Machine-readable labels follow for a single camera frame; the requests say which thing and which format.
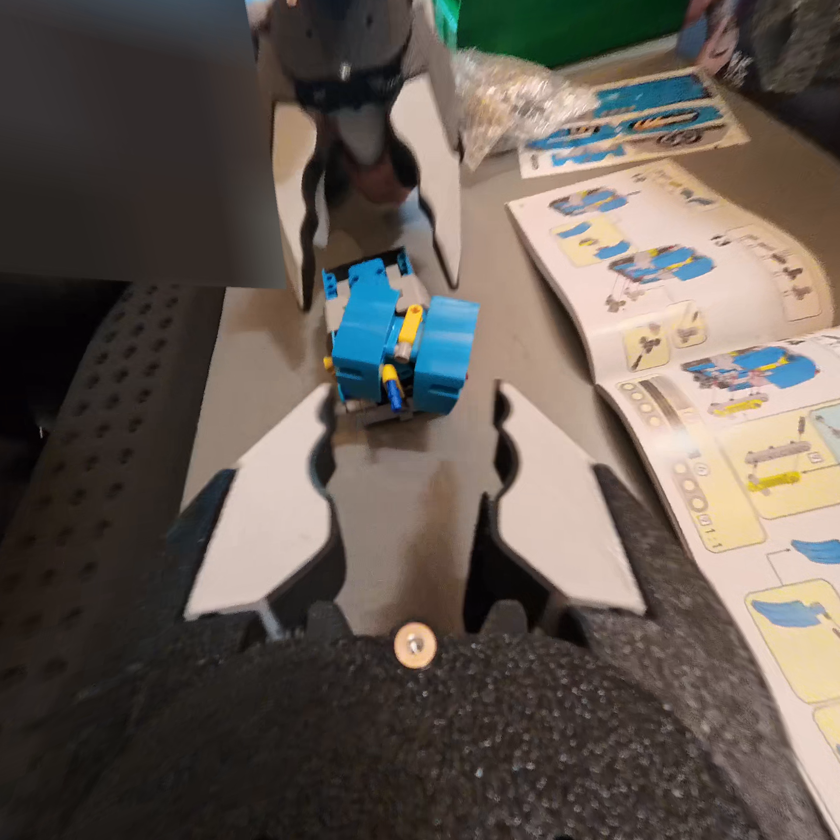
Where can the grey desk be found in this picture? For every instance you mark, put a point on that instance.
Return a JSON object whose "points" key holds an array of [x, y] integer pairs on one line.
{"points": [[492, 275]]}

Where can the dark toy robot box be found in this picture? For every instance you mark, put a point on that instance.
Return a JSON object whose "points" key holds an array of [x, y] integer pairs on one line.
{"points": [[774, 39]]}

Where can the black perforated panel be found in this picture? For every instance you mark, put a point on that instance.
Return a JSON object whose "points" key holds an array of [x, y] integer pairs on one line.
{"points": [[98, 459]]}

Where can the small blue brick pin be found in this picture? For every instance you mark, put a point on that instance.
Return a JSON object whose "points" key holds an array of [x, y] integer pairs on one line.
{"points": [[395, 394]]}

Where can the clear plastic parts bag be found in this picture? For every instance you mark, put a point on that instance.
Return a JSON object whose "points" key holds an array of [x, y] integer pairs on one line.
{"points": [[512, 98]]}

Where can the blue grey toy brick model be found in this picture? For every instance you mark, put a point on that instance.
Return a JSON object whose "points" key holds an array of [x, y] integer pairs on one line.
{"points": [[367, 328]]}

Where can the person's left hand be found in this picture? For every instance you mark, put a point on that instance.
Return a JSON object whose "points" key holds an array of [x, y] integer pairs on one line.
{"points": [[384, 184]]}

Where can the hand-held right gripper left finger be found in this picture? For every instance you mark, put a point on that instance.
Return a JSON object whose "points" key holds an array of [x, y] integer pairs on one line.
{"points": [[262, 538]]}

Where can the open instruction booklet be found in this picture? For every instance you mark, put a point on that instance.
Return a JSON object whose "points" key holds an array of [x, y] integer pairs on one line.
{"points": [[689, 295]]}

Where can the green plastic bin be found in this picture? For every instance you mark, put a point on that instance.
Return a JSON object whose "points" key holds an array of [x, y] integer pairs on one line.
{"points": [[558, 26]]}

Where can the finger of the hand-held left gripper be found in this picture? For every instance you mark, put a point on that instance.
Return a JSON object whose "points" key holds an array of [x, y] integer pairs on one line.
{"points": [[295, 197], [436, 170]]}

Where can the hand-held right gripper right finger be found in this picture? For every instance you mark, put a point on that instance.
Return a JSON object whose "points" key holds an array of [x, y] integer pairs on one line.
{"points": [[564, 538]]}

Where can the blue sticker sheet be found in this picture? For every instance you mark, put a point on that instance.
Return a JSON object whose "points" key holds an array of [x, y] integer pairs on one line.
{"points": [[643, 118]]}

